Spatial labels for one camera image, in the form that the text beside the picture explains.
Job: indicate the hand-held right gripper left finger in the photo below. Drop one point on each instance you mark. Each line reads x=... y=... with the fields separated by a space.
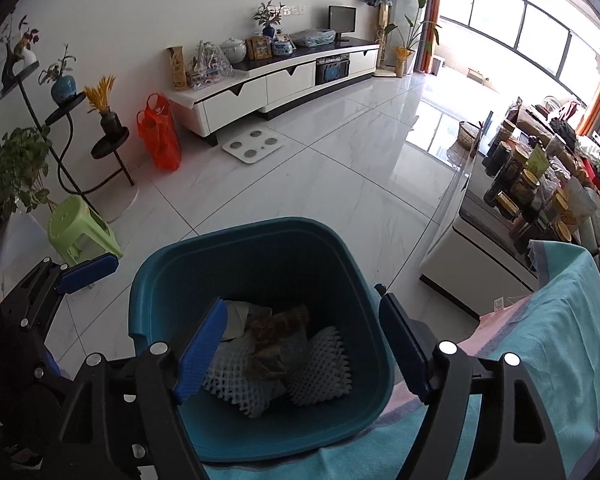
x=200 y=355

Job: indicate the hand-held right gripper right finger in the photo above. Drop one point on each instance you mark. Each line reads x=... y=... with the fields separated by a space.
x=405 y=345

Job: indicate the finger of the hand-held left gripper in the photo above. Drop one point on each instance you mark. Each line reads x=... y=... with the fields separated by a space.
x=87 y=270

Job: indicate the white foam fruit net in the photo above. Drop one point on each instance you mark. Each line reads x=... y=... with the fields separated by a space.
x=230 y=380
x=320 y=370

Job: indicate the teal plastic trash bin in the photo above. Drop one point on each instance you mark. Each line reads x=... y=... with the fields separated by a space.
x=280 y=260

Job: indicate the green plastic stool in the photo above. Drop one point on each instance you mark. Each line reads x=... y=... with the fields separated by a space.
x=77 y=230

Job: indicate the brown snack packet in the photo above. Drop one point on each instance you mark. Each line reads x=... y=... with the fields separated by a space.
x=275 y=340

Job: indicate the green trailing potted plant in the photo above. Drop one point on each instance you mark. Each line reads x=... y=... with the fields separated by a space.
x=22 y=165

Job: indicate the white and grey coffee table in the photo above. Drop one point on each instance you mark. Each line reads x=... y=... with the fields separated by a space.
x=470 y=240

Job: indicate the black tiered plant stand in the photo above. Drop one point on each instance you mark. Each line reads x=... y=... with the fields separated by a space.
x=110 y=147

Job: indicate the orange plastic bag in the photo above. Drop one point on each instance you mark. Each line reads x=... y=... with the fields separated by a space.
x=160 y=135

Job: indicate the yellow wheat in dark vase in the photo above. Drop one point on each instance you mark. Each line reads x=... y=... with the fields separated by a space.
x=107 y=110

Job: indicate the small plant in blue vase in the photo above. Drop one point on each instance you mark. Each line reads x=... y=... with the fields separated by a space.
x=62 y=87

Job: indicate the group of glass jars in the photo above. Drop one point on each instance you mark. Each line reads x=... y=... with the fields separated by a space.
x=525 y=185

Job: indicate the white bathroom scale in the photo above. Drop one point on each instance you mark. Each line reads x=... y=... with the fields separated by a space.
x=250 y=146

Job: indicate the woven basket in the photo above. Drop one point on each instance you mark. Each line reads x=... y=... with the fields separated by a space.
x=469 y=135

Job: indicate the tall brown box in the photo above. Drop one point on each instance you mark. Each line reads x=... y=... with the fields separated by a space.
x=177 y=67

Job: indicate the white vase with red flowers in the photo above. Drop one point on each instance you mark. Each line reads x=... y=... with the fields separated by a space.
x=22 y=50

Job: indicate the clear plastic gift bag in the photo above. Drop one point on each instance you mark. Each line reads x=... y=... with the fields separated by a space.
x=207 y=67

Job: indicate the white ceramic jar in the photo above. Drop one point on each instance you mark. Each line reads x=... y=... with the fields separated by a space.
x=234 y=50

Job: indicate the white tv cabinet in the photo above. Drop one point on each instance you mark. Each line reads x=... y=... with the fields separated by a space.
x=280 y=80

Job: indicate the pile of clothes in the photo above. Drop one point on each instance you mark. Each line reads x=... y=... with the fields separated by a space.
x=580 y=135

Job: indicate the cardboard box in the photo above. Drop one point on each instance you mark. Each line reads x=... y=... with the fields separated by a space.
x=476 y=75

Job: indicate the yellow flowers in pot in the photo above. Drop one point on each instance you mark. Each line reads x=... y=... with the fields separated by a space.
x=404 y=62

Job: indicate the blue and white ceramic pot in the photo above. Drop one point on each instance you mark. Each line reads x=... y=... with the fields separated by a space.
x=283 y=47

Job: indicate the tall leafy potted plant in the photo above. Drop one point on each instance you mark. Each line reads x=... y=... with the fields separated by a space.
x=415 y=30

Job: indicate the plastic wrapped bundle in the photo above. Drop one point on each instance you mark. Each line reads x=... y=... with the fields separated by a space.
x=312 y=37

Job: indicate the small black monitor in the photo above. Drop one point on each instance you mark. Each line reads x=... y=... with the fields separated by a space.
x=342 y=20

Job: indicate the large window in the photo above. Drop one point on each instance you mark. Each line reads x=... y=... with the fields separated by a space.
x=520 y=30

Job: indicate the wooden picture frame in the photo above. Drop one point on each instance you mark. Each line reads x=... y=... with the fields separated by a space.
x=258 y=48

